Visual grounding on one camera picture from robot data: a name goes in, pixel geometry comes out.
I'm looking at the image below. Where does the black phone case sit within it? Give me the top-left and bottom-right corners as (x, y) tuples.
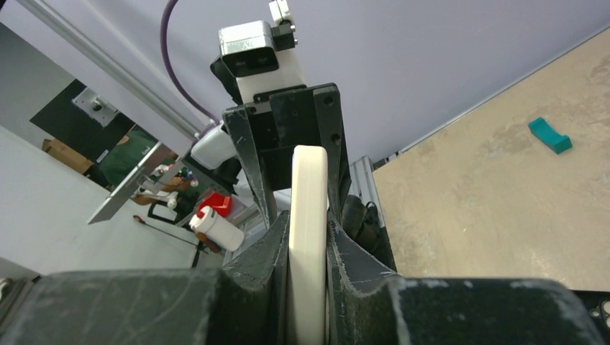
(572, 290), (609, 343)

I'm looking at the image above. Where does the person in green shirt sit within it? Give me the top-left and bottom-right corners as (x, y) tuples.
(99, 128), (197, 206)

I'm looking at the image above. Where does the red plastic container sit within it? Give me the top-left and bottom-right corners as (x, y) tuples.
(196, 191), (232, 218)

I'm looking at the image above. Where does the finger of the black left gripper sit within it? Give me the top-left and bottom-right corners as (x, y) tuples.
(328, 133), (351, 223)
(222, 106), (277, 229)

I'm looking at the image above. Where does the teal arch block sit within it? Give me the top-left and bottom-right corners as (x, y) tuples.
(528, 117), (573, 155)

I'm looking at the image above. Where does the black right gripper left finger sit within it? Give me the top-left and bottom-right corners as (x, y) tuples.
(1, 212), (289, 344)

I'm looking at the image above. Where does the white plastic bottle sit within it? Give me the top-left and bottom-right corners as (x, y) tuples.
(188, 206), (245, 252)

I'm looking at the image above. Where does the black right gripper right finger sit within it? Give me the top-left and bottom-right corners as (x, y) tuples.
(327, 216), (606, 344)

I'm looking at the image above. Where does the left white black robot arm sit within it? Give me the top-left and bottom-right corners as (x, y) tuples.
(187, 83), (351, 226)

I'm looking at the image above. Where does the aluminium frame rail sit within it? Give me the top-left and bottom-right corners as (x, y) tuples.
(1, 1), (209, 152)

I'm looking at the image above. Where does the white phone case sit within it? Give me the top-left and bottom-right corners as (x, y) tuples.
(286, 145), (328, 344)

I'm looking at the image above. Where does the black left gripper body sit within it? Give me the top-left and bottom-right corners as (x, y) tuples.
(235, 83), (345, 190)

